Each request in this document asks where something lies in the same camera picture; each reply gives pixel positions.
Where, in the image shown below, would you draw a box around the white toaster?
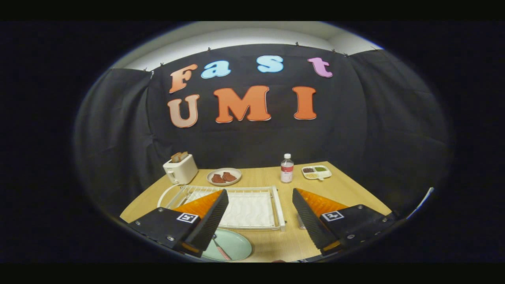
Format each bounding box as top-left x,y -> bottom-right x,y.
163,153 -> 199,185

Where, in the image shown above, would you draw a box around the light green plate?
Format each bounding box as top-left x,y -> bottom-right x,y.
202,228 -> 253,262

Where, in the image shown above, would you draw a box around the white wire dish rack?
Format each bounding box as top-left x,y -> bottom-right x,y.
157,184 -> 286,232

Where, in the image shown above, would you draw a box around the red-label plastic bottle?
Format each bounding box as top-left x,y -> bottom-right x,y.
280,153 -> 294,183

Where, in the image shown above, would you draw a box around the black backdrop cloth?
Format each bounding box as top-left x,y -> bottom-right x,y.
73,43 -> 450,221

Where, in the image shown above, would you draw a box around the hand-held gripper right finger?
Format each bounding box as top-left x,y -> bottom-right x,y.
292,188 -> 398,256

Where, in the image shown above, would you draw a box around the white divided dish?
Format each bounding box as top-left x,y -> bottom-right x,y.
301,165 -> 332,181

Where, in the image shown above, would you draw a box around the white round plate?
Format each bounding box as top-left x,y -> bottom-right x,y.
206,168 -> 242,186

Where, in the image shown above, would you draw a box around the pink-handled spoon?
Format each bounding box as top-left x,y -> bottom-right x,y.
211,234 -> 232,261

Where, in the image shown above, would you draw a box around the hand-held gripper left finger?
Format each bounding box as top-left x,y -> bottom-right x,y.
126,189 -> 230,258

